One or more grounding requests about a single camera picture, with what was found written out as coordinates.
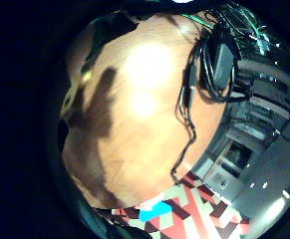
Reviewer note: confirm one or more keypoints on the black power adapter box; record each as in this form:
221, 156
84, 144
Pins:
223, 65

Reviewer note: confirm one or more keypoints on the grey shelf unit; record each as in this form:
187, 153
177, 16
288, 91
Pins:
250, 113

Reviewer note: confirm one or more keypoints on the the person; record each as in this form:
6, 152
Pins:
197, 212

